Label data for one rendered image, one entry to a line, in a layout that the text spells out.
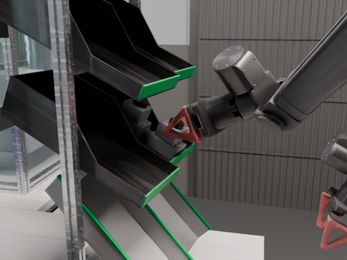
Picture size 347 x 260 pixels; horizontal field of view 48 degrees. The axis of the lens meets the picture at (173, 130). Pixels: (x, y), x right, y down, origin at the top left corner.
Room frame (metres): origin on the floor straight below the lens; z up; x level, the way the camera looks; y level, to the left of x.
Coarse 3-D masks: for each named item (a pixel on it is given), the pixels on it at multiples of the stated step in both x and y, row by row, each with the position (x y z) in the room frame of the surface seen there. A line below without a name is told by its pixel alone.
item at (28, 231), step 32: (0, 224) 1.09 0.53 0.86; (32, 224) 1.09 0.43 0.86; (64, 224) 1.09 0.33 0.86; (0, 256) 0.91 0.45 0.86; (32, 256) 0.91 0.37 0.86; (64, 256) 0.91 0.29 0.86; (96, 256) 0.91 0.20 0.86; (192, 256) 0.91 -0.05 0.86; (224, 256) 0.91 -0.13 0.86; (256, 256) 0.91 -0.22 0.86
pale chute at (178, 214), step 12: (168, 192) 0.81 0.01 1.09; (180, 192) 0.80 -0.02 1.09; (156, 204) 0.78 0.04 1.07; (168, 204) 0.81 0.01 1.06; (180, 204) 0.80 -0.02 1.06; (168, 216) 0.78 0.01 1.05; (180, 216) 0.80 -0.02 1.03; (192, 216) 0.79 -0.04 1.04; (168, 228) 0.75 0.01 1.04; (180, 228) 0.77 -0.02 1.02; (192, 228) 0.79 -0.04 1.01; (204, 228) 0.78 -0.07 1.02; (180, 240) 0.74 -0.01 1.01; (192, 240) 0.76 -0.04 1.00
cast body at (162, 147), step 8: (168, 120) 0.75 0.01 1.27; (160, 128) 0.73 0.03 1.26; (176, 128) 0.72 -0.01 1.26; (184, 128) 0.74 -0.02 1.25; (144, 136) 0.76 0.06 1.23; (152, 136) 0.73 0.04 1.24; (160, 136) 0.72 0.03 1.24; (152, 144) 0.73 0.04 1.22; (160, 144) 0.72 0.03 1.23; (168, 144) 0.72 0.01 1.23; (176, 144) 0.73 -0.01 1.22; (184, 144) 0.74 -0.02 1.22; (160, 152) 0.72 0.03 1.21; (168, 152) 0.72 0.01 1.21; (176, 152) 0.71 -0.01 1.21
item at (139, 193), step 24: (48, 72) 0.69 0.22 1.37; (24, 96) 0.60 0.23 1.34; (48, 96) 0.72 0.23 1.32; (96, 96) 0.70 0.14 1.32; (24, 120) 0.61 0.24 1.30; (48, 120) 0.59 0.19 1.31; (96, 120) 0.70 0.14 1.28; (120, 120) 0.68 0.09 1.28; (48, 144) 0.59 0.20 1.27; (96, 144) 0.65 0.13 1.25; (120, 144) 0.68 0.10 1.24; (96, 168) 0.55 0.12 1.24; (120, 168) 0.61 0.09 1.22; (144, 168) 0.63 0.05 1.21; (168, 168) 0.65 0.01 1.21; (120, 192) 0.54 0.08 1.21; (144, 192) 0.57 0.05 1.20
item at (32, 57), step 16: (16, 32) 1.37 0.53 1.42; (0, 48) 1.33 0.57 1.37; (16, 48) 1.36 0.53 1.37; (32, 48) 1.45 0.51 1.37; (48, 48) 1.56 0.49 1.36; (0, 64) 1.33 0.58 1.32; (32, 64) 1.44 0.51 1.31; (48, 64) 1.55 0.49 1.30; (0, 80) 1.33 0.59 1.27; (0, 96) 1.33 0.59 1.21; (0, 144) 1.34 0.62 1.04; (32, 144) 1.40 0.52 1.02; (0, 160) 1.34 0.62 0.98; (32, 160) 1.39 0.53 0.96; (48, 160) 1.49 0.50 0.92; (0, 176) 1.34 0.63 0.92; (16, 176) 1.33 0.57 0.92; (32, 176) 1.38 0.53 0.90
